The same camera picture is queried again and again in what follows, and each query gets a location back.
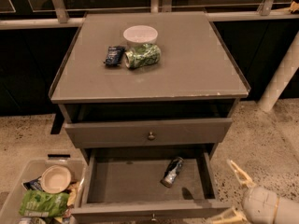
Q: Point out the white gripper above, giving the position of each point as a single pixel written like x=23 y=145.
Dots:
x=258 y=202

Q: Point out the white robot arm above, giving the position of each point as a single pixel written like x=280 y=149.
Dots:
x=287 y=211

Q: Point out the brass middle drawer knob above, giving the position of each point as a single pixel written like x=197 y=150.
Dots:
x=153 y=218

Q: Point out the brass drawer knob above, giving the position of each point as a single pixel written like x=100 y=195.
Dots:
x=153 y=218
x=151 y=136

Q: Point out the brass top drawer knob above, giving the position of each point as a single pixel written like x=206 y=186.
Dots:
x=151 y=136

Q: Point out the open grey middle drawer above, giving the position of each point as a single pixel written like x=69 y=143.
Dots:
x=124 y=184

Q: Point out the closed grey top drawer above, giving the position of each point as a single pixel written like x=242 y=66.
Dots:
x=135 y=133

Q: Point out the grey wooden drawer cabinet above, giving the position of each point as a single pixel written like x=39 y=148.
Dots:
x=195 y=78

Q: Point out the crushed green soda can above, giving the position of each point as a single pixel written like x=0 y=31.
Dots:
x=142 y=55

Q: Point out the yellow snack bag in bin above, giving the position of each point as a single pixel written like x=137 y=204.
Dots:
x=73 y=192

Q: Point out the beige paper bowl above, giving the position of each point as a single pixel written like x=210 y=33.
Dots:
x=55 y=179

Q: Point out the dark blue snack packet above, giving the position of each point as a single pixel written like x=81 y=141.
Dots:
x=114 y=56

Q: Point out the white round bowl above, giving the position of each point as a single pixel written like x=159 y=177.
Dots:
x=140 y=34

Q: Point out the green chip bag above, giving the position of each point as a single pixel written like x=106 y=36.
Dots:
x=37 y=203

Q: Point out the blue snack bag in bin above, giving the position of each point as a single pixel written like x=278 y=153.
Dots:
x=34 y=184

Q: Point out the clear plastic storage bin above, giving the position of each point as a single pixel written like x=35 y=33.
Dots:
x=33 y=169

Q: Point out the grey metal railing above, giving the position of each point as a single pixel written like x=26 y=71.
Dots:
x=17 y=14

